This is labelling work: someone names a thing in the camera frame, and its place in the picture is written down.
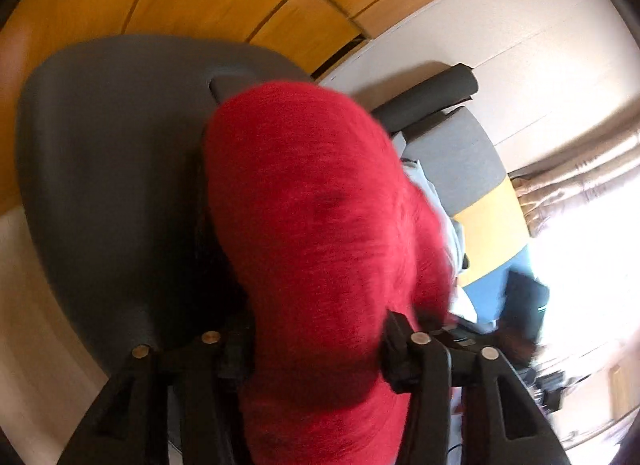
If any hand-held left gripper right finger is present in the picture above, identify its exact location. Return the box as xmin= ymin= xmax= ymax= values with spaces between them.
xmin=382 ymin=311 xmax=571 ymax=465

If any beige floral curtain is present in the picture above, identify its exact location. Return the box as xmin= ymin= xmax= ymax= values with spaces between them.
xmin=515 ymin=130 xmax=640 ymax=241

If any grey yellow blue sofa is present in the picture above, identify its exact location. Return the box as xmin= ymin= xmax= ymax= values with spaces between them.
xmin=372 ymin=64 xmax=551 ymax=336

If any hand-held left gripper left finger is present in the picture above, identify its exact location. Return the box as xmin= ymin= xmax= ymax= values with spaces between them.
xmin=55 ymin=315 xmax=258 ymax=465

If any red fuzzy sweater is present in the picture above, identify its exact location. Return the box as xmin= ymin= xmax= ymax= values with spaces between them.
xmin=202 ymin=81 xmax=458 ymax=465

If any light grey garment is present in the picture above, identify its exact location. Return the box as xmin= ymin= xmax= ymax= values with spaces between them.
xmin=400 ymin=157 xmax=466 ymax=316

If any grey plastic chair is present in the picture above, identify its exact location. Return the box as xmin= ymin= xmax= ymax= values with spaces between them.
xmin=15 ymin=35 xmax=321 ymax=376

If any bright window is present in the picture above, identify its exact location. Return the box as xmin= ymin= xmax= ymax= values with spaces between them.
xmin=525 ymin=185 xmax=640 ymax=386

